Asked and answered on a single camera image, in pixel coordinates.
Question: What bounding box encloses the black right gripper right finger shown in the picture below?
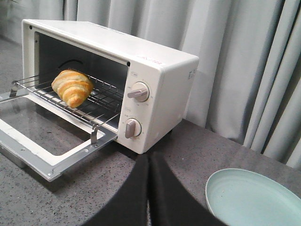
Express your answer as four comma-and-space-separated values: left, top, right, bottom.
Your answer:
149, 153, 225, 226

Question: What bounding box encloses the metal oven rack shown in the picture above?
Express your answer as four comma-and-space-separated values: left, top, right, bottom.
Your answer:
11, 68, 124, 126

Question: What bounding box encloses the upper oven knob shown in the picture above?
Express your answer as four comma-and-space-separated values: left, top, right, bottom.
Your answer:
127, 82, 150, 102

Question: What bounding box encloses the oven knob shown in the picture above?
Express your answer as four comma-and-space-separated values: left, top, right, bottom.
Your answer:
127, 82, 150, 102
125, 118, 142, 138

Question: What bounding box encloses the grey curtain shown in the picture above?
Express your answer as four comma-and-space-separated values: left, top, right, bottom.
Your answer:
0, 0, 301, 170

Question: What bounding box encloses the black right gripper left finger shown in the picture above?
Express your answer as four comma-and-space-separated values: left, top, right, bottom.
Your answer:
83, 154, 149, 226

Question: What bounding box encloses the golden croissant bread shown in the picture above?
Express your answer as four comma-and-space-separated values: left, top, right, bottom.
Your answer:
51, 70, 94, 108

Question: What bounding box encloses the white toaster oven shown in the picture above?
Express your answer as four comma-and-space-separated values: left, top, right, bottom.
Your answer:
22, 19, 198, 154

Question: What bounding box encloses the light green plate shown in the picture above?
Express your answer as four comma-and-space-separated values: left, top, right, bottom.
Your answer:
206, 169, 301, 226

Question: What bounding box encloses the oven glass door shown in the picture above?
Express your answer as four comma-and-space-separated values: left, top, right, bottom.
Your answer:
0, 89, 117, 181

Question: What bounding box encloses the lower oven knob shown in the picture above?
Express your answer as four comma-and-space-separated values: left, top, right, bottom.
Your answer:
125, 118, 142, 138

